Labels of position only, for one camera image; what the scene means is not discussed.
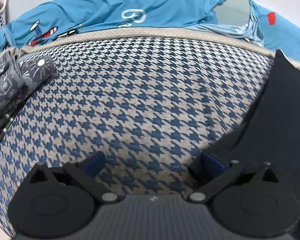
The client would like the black shirt red lettering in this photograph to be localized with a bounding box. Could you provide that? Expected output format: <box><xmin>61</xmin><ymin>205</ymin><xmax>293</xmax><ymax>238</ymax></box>
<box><xmin>187</xmin><ymin>49</ymin><xmax>300</xmax><ymax>240</ymax></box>

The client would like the blue houndstooth storage bag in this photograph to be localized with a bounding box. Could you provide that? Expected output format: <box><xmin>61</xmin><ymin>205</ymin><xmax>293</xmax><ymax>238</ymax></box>
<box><xmin>0</xmin><ymin>28</ymin><xmax>275</xmax><ymax>236</ymax></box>

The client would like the green striped folded garment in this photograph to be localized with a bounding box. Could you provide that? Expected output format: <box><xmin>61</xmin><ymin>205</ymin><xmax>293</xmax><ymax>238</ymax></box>
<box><xmin>0</xmin><ymin>104</ymin><xmax>24</xmax><ymax>143</ymax></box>

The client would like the grey doodle print folded garment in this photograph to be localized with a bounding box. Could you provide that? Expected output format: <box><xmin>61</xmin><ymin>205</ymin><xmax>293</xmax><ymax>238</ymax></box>
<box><xmin>0</xmin><ymin>51</ymin><xmax>55</xmax><ymax>116</ymax></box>

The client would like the blue airplane print bedsheet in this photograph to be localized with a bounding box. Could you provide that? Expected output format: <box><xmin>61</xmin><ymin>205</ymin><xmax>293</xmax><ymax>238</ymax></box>
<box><xmin>0</xmin><ymin>0</ymin><xmax>300</xmax><ymax>62</ymax></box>

